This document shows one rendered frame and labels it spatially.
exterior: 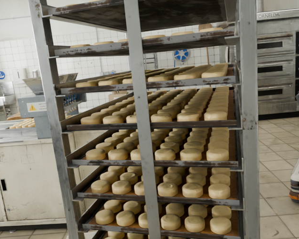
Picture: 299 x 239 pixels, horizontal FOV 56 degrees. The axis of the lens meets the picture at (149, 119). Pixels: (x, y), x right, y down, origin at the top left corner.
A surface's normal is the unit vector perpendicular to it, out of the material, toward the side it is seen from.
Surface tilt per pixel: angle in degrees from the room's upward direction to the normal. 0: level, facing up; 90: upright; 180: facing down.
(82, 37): 90
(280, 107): 90
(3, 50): 90
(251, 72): 90
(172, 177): 0
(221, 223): 0
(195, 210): 0
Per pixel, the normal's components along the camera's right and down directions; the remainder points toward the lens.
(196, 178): -0.10, -0.97
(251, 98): -0.27, 0.22
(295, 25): -0.01, 0.21
